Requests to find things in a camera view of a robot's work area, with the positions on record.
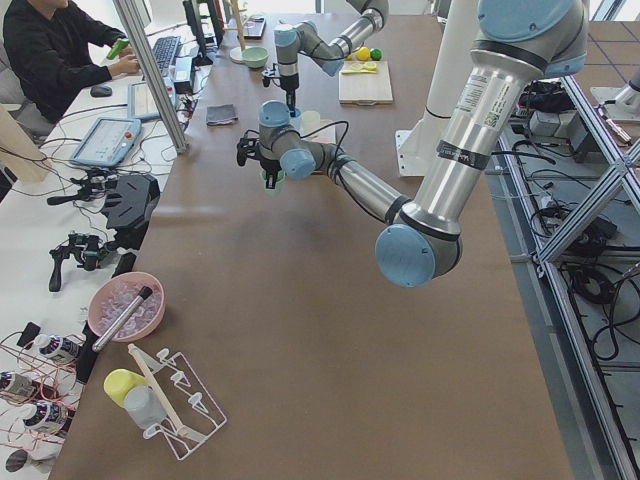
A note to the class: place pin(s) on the black keyboard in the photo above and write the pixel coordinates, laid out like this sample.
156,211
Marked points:
165,50

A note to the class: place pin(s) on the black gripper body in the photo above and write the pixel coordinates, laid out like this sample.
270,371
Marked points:
268,167
289,84

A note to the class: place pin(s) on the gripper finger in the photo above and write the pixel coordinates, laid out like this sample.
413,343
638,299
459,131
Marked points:
291,102
270,180

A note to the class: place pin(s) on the metal tube black tip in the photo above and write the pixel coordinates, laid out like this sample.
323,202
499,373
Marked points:
144,293

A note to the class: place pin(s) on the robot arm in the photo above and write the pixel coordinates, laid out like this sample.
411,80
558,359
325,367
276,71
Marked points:
491,50
303,38

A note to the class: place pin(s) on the pink bowl with ice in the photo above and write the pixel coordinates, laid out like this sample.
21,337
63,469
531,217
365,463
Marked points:
115,296

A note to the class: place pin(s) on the green cup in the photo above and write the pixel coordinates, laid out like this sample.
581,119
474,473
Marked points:
280,182

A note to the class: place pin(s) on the yellow upside-down cup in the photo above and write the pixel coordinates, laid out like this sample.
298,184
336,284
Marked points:
119,382

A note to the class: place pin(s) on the blue cup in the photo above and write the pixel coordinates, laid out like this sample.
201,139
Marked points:
296,120

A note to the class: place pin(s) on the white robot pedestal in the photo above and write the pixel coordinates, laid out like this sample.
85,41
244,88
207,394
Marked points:
425,125

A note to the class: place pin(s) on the beige rabbit tray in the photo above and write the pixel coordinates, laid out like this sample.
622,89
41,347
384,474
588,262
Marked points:
325,131

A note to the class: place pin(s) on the wooden cutting board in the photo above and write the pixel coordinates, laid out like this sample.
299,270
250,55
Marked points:
367,89

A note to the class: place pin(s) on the pale yellow cup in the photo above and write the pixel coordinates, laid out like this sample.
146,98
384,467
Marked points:
309,121

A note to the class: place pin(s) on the clear plastic cup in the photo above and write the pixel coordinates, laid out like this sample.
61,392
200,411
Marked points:
144,407

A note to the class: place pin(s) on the white wire rack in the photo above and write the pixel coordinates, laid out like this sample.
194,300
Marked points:
192,414

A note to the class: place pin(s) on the blue teach pendant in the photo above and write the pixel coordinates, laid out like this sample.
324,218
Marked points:
107,142
140,102

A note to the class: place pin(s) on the seated person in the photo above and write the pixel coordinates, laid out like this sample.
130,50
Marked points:
47,46

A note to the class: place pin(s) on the wooden mug tree stand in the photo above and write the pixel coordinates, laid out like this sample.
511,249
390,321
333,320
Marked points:
235,24

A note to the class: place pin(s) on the aluminium frame post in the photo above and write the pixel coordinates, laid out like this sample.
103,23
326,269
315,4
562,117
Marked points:
133,24

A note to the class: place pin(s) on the mint green bowl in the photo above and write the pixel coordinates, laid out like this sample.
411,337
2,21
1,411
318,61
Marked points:
255,57

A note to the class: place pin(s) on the green lime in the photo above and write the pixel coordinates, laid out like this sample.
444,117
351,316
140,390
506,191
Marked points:
376,54

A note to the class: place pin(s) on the grey folded cloth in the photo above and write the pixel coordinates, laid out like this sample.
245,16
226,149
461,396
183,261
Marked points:
221,115

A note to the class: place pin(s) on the yellow plastic knife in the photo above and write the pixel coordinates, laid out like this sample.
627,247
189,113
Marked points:
358,72

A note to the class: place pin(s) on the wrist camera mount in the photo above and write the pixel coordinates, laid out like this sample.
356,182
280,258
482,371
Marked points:
270,75
247,148

